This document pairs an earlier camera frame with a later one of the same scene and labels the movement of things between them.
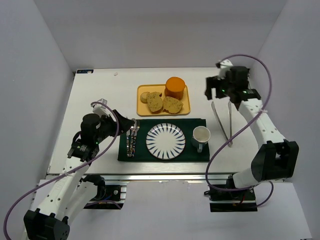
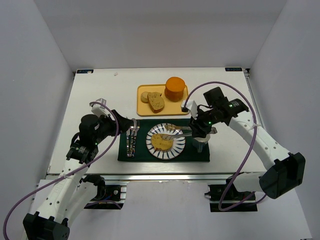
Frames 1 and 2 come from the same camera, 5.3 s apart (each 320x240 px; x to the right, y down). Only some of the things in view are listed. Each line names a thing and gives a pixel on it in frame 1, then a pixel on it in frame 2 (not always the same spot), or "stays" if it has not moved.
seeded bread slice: [154, 102] stays
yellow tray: [143, 110] stays
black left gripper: [116, 122] stays
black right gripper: [213, 88] to [198, 127]
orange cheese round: [174, 87] stays
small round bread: [143, 97] stays
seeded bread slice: [173, 105] to [158, 142]
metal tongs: [214, 108] to [212, 130]
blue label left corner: [84, 71] stays
